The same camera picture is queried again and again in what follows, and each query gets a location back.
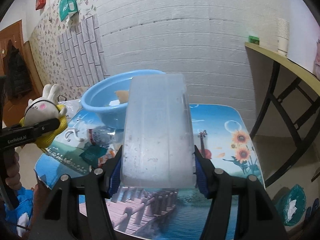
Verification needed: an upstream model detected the white bunny plush yellow net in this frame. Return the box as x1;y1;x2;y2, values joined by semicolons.
19;84;67;150

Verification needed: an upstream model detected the frosted clear plastic box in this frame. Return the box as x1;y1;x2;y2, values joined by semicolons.
121;74;196;189

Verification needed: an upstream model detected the white plastic hook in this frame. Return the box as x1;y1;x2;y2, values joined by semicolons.
64;128;85;142

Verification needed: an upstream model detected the person's left hand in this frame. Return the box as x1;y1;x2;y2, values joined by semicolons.
5;152;22;190

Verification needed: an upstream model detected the teal trash bin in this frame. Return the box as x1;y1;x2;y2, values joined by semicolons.
275;184;306;226

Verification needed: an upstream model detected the orange snack packet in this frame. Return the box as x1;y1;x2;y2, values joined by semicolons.
98;148;116;168

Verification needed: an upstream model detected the white plastic shopping bag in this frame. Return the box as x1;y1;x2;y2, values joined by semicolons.
59;99;82;118

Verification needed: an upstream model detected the printed scenery table mat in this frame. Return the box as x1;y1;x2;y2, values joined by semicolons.
35;104;263;239

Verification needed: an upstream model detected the clear bottle with silver cap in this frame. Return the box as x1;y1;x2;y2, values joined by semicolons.
87;126;119;147

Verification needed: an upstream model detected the light blue plastic basin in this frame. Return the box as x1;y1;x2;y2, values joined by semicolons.
81;69;163;129

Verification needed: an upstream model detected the brown wooden door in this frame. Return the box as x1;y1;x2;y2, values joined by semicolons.
0;19;43;128

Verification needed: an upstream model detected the green small box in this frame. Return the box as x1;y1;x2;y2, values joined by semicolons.
248;35;260;45

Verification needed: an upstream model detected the stack of white paper cups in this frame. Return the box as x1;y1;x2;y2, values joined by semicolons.
276;18;290;57

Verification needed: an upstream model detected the red wall box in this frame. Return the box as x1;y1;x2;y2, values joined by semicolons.
35;0;46;10

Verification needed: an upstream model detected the teal hanging wall pouch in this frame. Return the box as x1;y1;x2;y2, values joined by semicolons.
59;0;78;22

